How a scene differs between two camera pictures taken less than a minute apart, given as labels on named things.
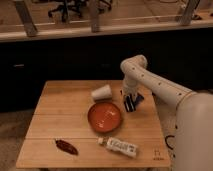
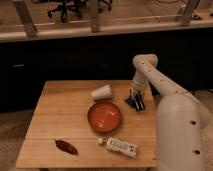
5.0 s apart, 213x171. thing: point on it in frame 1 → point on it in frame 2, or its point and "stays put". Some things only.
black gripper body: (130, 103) → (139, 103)
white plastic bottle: (118, 145) stays put
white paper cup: (103, 93) stays put
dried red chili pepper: (67, 146) stays put
